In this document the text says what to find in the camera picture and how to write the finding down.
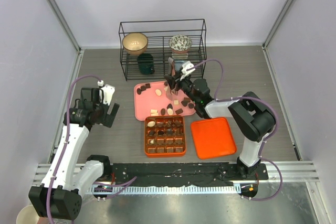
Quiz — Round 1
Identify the tan bowl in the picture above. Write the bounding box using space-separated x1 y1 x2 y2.
122 33 148 56

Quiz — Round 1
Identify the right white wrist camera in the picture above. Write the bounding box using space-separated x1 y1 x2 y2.
180 61 195 80

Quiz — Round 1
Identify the pink mug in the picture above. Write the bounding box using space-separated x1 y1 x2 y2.
16 205 39 224

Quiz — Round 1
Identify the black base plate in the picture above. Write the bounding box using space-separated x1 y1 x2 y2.
96 162 269 187

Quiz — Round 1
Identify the black wire rack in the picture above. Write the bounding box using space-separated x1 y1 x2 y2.
118 18 207 81

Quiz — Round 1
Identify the floral patterned bowl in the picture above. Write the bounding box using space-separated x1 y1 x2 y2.
169 35 192 54

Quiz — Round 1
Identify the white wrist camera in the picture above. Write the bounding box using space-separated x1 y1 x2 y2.
97 80 116 105
180 61 195 80

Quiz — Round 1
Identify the dark green mug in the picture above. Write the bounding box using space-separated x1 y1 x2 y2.
137 53 155 75

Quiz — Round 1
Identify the orange box lid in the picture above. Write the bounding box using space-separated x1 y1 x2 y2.
191 118 237 159

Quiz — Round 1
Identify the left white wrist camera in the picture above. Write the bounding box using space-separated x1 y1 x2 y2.
97 80 116 105

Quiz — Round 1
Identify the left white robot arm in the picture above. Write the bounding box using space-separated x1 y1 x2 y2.
28 84 119 221

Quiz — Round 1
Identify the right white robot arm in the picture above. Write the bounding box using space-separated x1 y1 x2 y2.
164 74 278 179

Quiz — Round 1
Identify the pink tray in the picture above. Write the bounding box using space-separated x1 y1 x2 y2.
134 81 196 121

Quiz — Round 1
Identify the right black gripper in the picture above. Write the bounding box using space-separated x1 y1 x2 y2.
165 71 199 105

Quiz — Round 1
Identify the light blue mug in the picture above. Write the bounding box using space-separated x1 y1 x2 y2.
172 60 185 75

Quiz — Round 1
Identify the orange chocolate box tray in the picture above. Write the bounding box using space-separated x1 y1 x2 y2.
144 115 186 158

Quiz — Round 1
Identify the white cable duct rail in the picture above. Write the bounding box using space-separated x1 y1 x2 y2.
87 184 241 195

